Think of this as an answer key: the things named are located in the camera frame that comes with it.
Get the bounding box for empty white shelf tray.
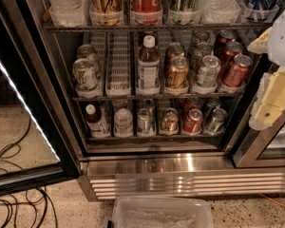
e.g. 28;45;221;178
105;32;131;97

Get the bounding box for bottom silver can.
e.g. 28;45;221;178
137;108;156;137

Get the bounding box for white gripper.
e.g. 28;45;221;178
247;10;285;130

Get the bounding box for steel fridge bottom grille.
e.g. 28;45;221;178
78;153;285;201

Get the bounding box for top shelf gold can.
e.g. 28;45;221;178
89;0;124;26

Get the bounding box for clear plastic bin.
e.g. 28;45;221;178
106;196;214;228

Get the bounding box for rear red soda can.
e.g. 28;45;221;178
214;29;237;51

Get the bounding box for bottom shelf water bottle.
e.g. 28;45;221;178
114;108;133;138

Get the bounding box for top shelf blue can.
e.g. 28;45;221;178
238;0;279;23

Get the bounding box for rear gold soda can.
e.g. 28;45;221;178
164;42;185;66

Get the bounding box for orange floor cable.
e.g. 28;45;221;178
259;193;285;211

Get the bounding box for blue label plastic bottle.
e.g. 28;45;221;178
138;35;160;95

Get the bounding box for middle red soda can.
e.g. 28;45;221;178
217;41;243;74

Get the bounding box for red soda can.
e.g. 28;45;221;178
214;29;237;51
221;54;253;88
217;41;243;74

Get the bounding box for bottom shelf tea bottle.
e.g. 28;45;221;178
85;104;110;138

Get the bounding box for top shelf coca-cola can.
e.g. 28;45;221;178
130;0;162;25

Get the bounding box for rear green 7up can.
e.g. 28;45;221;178
77;44;101;78

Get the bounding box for open glass fridge door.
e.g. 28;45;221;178
0;0;80;197

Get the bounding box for top shelf water bottle left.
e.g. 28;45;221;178
49;0;89;28

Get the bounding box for right glass fridge door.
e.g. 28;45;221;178
233;111;285;168

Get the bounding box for top shelf water bottle right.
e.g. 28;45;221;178
199;0;240;24

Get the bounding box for bottom green can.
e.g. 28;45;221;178
204;108;227;136

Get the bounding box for front green 7up can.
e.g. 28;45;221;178
72;59;100;98

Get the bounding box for middle white soda can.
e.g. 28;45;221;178
190;42;213;70

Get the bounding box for white soda can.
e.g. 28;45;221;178
190;42;213;70
192;55;220;94

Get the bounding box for gold soda can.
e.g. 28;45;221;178
164;42;185;66
165;56;189;90

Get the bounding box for front white soda can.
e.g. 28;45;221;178
192;55;220;94

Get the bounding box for shelf water bottle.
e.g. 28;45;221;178
49;0;89;28
199;0;240;24
114;108;133;138

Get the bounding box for black floor cables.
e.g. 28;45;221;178
0;116;59;228

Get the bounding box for front gold soda can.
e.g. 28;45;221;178
165;56;189;90

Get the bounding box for bottom red can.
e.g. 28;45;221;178
182;109;203;136

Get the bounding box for front red soda can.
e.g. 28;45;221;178
221;54;253;88

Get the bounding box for top shelf green can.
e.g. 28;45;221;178
167;0;201;25

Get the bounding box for green 7up can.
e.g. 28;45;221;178
72;59;100;98
77;44;101;78

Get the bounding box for bottom gold can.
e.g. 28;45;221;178
161;107;179;135

